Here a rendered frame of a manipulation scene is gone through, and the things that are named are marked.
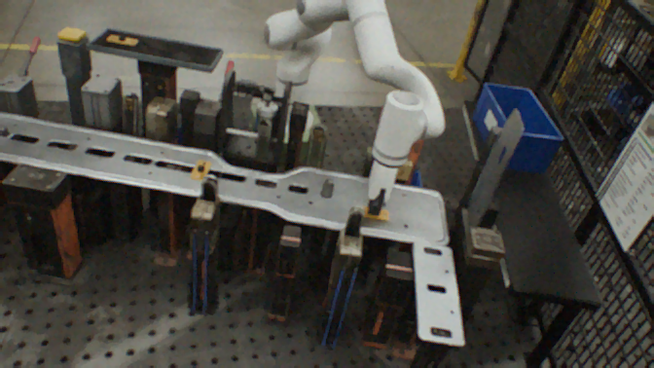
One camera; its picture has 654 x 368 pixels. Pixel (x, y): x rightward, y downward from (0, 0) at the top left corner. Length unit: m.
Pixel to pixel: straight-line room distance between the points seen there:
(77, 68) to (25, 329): 0.77
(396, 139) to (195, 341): 0.72
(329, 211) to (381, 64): 0.39
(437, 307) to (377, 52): 0.59
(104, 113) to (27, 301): 0.53
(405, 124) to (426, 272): 0.36
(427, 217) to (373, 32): 0.50
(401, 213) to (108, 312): 0.81
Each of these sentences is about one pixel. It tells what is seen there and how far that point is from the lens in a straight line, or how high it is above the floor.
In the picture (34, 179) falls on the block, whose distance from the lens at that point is 1.38.
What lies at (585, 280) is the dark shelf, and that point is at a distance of 1.41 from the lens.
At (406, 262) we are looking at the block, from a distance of 1.29.
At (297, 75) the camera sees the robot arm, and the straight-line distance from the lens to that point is 1.86.
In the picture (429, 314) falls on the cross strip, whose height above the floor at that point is 1.00.
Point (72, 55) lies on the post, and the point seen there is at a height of 1.11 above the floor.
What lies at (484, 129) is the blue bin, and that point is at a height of 1.06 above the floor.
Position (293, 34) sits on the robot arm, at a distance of 1.71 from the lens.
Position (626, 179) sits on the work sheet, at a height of 1.26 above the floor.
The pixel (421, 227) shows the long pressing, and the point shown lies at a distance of 1.37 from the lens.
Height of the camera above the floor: 1.87
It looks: 37 degrees down
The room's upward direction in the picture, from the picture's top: 12 degrees clockwise
